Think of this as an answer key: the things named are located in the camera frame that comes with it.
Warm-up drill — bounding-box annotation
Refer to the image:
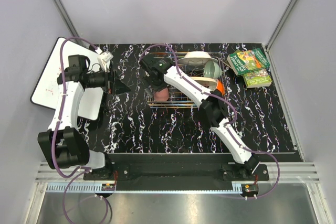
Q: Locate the white dry-erase board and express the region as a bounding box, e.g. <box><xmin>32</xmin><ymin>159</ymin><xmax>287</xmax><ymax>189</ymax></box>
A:
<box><xmin>30</xmin><ymin>37</ymin><xmax>103</xmax><ymax>120</ymax></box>

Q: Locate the pink plastic cup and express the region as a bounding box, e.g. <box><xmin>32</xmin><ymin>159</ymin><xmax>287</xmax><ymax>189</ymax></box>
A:
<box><xmin>154</xmin><ymin>88</ymin><xmax>169</xmax><ymax>102</ymax></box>

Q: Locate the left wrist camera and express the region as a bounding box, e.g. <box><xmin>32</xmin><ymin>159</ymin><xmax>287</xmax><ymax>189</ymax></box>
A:
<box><xmin>95</xmin><ymin>48</ymin><xmax>113</xmax><ymax>72</ymax></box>

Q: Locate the white and orange bowl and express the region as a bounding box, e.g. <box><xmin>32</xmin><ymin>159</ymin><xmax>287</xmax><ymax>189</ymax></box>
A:
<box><xmin>216</xmin><ymin>80</ymin><xmax>225</xmax><ymax>96</ymax></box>

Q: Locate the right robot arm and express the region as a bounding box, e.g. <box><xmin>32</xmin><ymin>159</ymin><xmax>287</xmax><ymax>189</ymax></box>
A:
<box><xmin>139</xmin><ymin>55</ymin><xmax>260</xmax><ymax>180</ymax></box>

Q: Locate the green book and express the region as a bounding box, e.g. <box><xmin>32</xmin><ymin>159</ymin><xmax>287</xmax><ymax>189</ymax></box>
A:
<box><xmin>243</xmin><ymin>69</ymin><xmax>272</xmax><ymax>88</ymax></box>
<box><xmin>227</xmin><ymin>48</ymin><xmax>270</xmax><ymax>76</ymax></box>

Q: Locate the pale green bowl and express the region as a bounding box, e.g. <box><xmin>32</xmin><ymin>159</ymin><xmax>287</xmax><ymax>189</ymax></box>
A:
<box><xmin>203</xmin><ymin>61</ymin><xmax>222</xmax><ymax>79</ymax></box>

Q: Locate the upper green book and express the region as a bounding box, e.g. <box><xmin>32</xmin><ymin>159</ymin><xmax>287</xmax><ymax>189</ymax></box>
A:
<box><xmin>227</xmin><ymin>48</ymin><xmax>270</xmax><ymax>76</ymax></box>

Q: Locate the white scalloped plate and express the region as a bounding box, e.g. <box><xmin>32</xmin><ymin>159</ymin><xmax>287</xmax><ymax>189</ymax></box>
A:
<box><xmin>178</xmin><ymin>51</ymin><xmax>218</xmax><ymax>66</ymax></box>

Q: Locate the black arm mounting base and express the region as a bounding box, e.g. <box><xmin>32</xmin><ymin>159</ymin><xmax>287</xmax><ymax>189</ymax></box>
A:
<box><xmin>84</xmin><ymin>154</ymin><xmax>269</xmax><ymax>193</ymax></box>

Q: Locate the chrome wire dish rack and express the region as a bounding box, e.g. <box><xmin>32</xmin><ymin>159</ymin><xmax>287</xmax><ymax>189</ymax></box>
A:
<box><xmin>145</xmin><ymin>51</ymin><xmax>226</xmax><ymax>109</ymax></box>

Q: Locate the pink plate with twig motif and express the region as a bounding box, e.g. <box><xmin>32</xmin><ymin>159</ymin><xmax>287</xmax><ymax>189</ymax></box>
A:
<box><xmin>191</xmin><ymin>77</ymin><xmax>217</xmax><ymax>91</ymax></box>

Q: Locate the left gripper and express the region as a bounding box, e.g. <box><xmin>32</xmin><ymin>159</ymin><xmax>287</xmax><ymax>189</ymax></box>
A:
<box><xmin>86</xmin><ymin>64</ymin><xmax>131</xmax><ymax>95</ymax></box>

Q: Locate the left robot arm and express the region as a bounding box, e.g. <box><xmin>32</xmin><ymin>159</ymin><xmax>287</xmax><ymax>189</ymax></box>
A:
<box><xmin>37</xmin><ymin>52</ymin><xmax>130</xmax><ymax>180</ymax></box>

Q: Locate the lower green book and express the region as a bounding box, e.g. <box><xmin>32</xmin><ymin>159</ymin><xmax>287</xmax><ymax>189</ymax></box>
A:
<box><xmin>243</xmin><ymin>69</ymin><xmax>272</xmax><ymax>88</ymax></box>

